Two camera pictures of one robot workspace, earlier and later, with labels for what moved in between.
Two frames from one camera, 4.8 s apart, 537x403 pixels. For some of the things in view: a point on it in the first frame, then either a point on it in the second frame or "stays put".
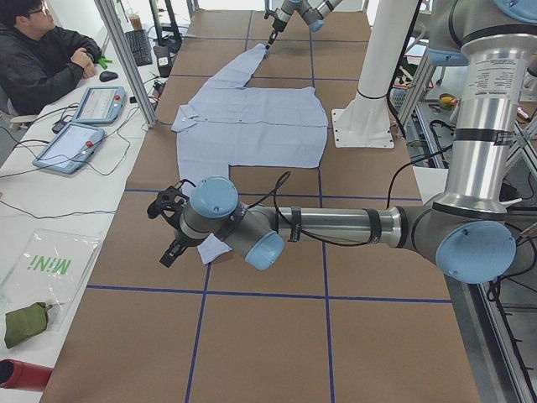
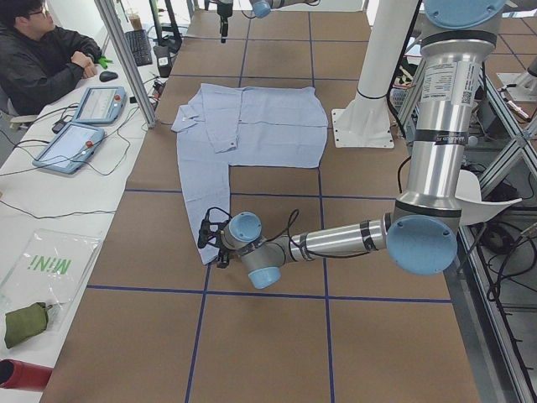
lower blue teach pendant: (70, 150) stays put
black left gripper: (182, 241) → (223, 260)
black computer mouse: (106, 75) stays put
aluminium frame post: (113, 17) stays put
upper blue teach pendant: (101, 105) stays put
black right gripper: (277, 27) → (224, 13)
